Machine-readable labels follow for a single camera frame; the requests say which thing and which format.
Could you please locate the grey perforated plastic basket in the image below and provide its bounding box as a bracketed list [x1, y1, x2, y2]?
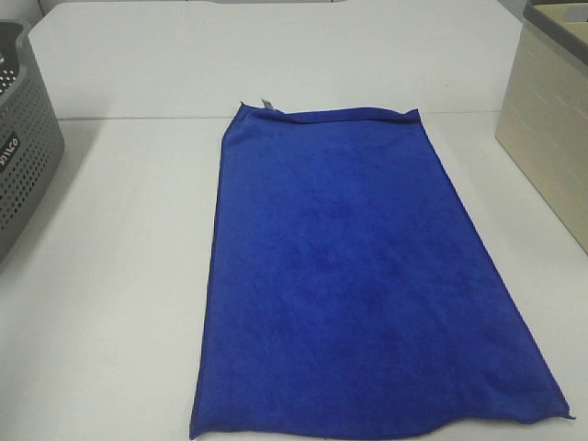
[1, 19, 64, 258]

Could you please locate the beige storage box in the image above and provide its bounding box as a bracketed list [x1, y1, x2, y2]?
[496, 1, 587, 248]

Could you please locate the blue microfibre towel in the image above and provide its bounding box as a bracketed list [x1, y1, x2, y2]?
[189, 105, 571, 440]

